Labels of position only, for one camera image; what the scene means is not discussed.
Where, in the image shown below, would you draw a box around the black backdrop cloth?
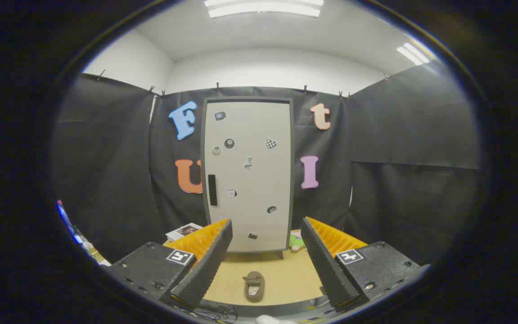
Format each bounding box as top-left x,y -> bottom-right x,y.
52,63 -> 482,266

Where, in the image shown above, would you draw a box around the grey shoe cabinet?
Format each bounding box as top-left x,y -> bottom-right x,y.
201,96 -> 295,259

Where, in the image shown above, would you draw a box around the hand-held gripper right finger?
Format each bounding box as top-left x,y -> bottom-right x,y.
301,216 -> 431,312

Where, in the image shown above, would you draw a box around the black cables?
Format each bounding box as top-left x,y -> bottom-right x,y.
196,301 -> 239,322

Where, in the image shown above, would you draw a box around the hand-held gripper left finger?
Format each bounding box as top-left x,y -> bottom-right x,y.
106,219 -> 233,312

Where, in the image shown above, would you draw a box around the long ceiling light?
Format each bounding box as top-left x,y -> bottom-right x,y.
204,0 -> 325,19

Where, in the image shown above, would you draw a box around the small ceiling light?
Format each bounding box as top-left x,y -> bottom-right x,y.
396,42 -> 430,66

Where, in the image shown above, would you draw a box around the blue white clutter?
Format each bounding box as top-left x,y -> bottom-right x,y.
57,200 -> 111,267

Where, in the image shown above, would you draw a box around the pink green plush toy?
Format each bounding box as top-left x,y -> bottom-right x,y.
289,230 -> 305,252

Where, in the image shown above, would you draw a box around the brown slipper shoe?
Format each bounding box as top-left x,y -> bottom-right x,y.
243,271 -> 266,303

